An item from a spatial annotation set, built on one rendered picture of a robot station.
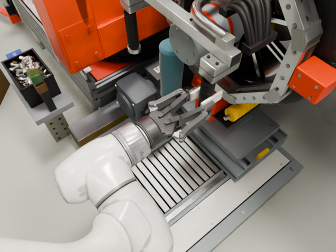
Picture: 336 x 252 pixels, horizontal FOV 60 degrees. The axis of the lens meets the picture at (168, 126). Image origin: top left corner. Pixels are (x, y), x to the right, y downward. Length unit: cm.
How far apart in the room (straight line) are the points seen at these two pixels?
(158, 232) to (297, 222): 108
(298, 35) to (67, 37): 78
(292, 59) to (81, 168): 56
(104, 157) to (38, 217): 102
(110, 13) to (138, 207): 86
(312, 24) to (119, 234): 61
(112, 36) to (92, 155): 76
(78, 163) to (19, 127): 131
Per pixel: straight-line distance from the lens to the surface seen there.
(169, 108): 71
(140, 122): 66
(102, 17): 124
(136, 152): 64
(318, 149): 182
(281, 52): 97
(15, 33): 254
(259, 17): 69
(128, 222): 56
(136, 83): 136
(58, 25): 115
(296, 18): 76
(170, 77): 108
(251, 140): 144
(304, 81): 82
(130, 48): 99
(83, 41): 122
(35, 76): 114
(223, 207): 142
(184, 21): 73
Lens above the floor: 140
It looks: 56 degrees down
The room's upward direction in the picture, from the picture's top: straight up
